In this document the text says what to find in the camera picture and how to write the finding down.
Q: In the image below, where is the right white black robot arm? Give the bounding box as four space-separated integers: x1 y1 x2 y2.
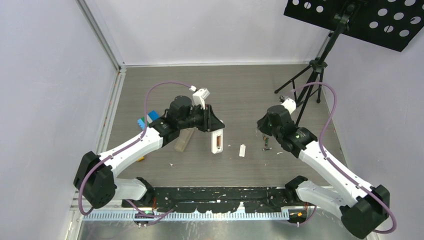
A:
257 105 390 239

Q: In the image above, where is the black music stand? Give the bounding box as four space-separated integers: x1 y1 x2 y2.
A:
274 0 424 127

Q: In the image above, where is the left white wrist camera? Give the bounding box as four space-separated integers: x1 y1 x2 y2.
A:
192 88 210 110

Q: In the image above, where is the aluminium corner frame post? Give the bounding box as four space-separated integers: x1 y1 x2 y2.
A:
76 0 127 74

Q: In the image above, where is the blue white green toy brick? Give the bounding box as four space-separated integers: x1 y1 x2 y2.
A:
137 110 160 130

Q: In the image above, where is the translucent beige remote cover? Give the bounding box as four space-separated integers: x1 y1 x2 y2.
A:
174 128 195 152

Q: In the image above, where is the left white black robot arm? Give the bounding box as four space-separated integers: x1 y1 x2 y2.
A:
73 95 225 209

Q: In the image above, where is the perforated metal cable tray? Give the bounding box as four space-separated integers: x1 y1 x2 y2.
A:
82 209 290 222

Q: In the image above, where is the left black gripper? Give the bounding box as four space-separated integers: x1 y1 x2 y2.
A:
178 103 224 132

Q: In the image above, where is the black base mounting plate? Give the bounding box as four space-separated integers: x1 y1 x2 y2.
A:
134 186 312 214

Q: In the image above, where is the white remote control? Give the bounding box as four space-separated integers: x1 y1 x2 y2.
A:
211 129 224 154

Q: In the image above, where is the white battery cover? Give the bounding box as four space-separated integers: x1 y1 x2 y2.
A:
239 144 246 158

